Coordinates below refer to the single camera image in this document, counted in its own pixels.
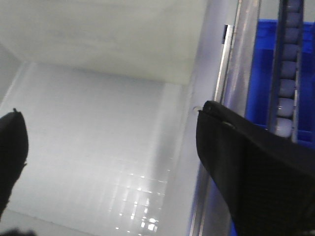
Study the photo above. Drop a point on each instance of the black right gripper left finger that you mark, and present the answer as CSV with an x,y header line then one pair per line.
x,y
14,148

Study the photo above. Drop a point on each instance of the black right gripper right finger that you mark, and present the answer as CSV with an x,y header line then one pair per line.
x,y
267,182

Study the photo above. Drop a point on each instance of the white translucent plastic bin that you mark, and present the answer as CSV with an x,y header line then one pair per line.
x,y
110,91

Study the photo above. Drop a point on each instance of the roller track beside bin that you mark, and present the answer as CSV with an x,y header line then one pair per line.
x,y
284,98

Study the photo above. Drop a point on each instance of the blue bin below shelf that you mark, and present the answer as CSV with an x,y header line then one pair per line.
x,y
258,99

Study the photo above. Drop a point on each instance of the metal shelf divider rail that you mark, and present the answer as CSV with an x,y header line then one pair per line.
x,y
232,88

